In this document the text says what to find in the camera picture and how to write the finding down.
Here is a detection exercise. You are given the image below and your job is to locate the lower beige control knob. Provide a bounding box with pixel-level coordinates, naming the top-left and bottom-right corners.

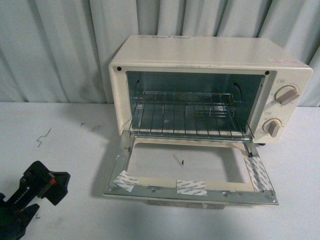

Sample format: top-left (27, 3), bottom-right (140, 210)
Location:
top-left (262, 118), bottom-right (282, 138)

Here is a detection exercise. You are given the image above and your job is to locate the oven door with glass window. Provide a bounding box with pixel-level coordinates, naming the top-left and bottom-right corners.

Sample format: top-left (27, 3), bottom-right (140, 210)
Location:
top-left (103, 132), bottom-right (278, 209)

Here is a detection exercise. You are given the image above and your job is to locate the wire oven rack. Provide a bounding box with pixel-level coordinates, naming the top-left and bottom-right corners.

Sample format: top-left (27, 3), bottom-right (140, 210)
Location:
top-left (129, 91), bottom-right (254, 140)

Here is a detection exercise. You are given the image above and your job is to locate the upper beige control knob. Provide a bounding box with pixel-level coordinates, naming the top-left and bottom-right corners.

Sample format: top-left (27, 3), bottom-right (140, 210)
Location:
top-left (274, 85), bottom-right (300, 106)

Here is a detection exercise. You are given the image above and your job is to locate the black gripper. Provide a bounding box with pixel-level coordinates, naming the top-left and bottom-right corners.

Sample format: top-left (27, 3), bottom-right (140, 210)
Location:
top-left (0, 161), bottom-right (71, 240)

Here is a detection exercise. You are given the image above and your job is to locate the pale green curtain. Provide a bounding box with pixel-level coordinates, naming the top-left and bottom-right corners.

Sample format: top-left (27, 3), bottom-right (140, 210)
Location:
top-left (0, 0), bottom-right (320, 107)

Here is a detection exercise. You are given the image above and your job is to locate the beige control knob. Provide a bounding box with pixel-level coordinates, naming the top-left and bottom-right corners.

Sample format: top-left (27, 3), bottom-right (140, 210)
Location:
top-left (262, 118), bottom-right (282, 138)
top-left (274, 85), bottom-right (300, 106)

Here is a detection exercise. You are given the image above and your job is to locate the cream toaster oven body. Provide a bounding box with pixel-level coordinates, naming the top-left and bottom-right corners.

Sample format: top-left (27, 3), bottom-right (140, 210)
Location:
top-left (109, 35), bottom-right (313, 144)

